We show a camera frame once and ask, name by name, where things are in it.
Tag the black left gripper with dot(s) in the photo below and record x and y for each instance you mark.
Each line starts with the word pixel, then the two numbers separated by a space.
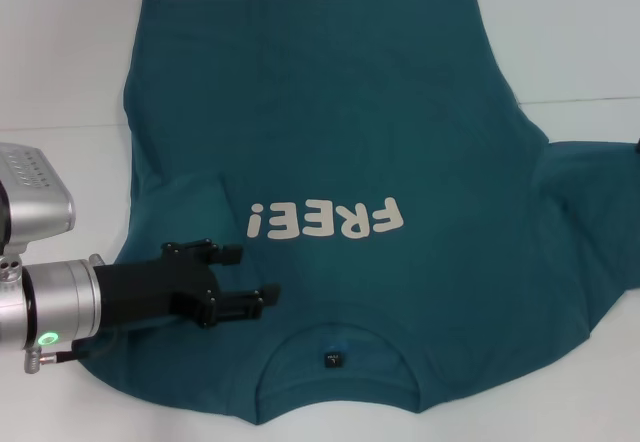
pixel 145 287

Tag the teal t-shirt with FREE print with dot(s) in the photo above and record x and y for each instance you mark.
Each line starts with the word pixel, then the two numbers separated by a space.
pixel 350 87

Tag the small silver connector stub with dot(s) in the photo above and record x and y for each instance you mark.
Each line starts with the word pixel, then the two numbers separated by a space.
pixel 96 260

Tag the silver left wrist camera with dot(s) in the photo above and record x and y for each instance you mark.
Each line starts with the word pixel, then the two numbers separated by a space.
pixel 40 197

